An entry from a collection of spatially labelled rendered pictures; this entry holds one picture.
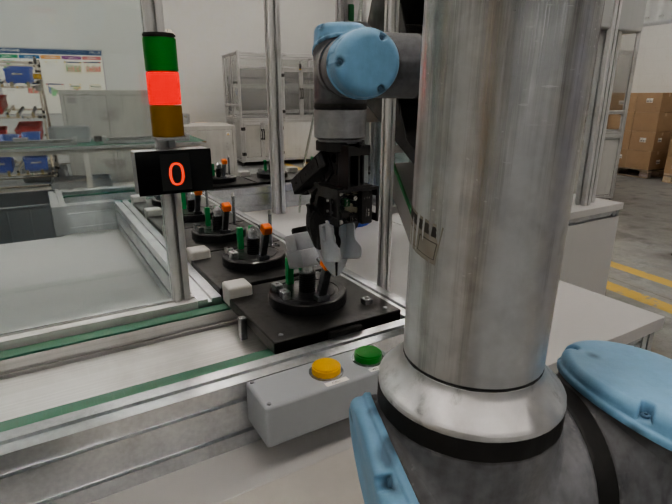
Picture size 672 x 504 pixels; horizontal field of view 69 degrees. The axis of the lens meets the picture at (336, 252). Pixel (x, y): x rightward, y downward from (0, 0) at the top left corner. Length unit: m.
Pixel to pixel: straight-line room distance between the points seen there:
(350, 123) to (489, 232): 0.46
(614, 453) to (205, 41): 11.35
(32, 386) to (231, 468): 0.33
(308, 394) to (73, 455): 0.28
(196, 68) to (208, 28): 0.85
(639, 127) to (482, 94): 9.47
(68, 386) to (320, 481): 0.40
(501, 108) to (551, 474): 0.21
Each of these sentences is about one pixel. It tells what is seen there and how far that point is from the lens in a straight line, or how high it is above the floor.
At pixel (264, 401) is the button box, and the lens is 0.65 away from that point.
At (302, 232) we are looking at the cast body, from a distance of 0.86.
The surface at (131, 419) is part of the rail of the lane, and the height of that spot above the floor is 0.96.
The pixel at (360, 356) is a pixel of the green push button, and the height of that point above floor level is 0.97.
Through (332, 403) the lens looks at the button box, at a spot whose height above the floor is 0.93.
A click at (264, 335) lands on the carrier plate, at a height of 0.97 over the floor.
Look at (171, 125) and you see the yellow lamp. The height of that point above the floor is 1.28.
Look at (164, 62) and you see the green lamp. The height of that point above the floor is 1.37.
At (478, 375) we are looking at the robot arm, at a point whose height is 1.18.
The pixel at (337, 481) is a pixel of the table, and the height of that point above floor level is 0.86.
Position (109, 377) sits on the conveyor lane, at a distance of 0.85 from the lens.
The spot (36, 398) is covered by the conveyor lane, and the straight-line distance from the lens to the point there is 0.84.
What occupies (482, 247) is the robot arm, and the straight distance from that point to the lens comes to 0.26.
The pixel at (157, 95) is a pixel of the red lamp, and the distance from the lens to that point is 0.85.
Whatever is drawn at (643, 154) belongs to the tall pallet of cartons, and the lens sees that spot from 9.66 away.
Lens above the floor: 1.33
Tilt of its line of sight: 18 degrees down
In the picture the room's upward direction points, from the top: straight up
